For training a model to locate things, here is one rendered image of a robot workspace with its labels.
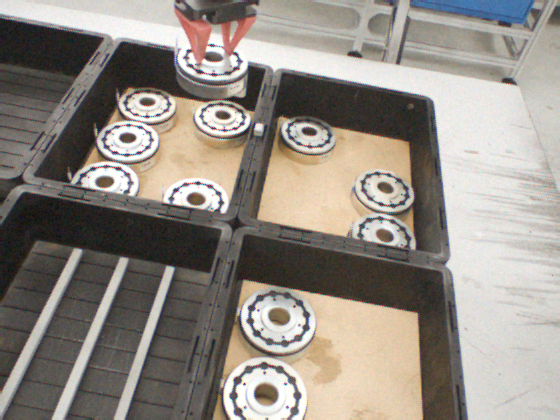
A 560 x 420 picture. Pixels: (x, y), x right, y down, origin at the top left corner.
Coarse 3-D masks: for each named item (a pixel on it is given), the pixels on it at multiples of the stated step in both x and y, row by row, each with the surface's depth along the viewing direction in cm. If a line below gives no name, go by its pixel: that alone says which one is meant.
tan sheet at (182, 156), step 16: (176, 112) 105; (192, 112) 106; (176, 128) 102; (192, 128) 103; (160, 144) 98; (176, 144) 99; (192, 144) 100; (96, 160) 94; (160, 160) 96; (176, 160) 96; (192, 160) 97; (208, 160) 97; (224, 160) 98; (240, 160) 98; (144, 176) 93; (160, 176) 93; (176, 176) 94; (192, 176) 94; (208, 176) 95; (224, 176) 95; (144, 192) 90; (160, 192) 91
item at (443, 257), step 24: (288, 72) 102; (408, 96) 102; (264, 120) 91; (432, 120) 98; (264, 144) 87; (432, 144) 93; (432, 168) 89; (240, 216) 76; (336, 240) 75; (360, 240) 76
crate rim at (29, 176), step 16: (112, 48) 99; (160, 48) 101; (96, 64) 95; (256, 64) 102; (96, 80) 93; (80, 96) 89; (256, 112) 92; (64, 128) 83; (48, 144) 80; (32, 160) 78; (32, 176) 76; (240, 176) 83; (80, 192) 75; (96, 192) 75; (112, 192) 76; (240, 192) 79; (160, 208) 75; (176, 208) 75; (192, 208) 76
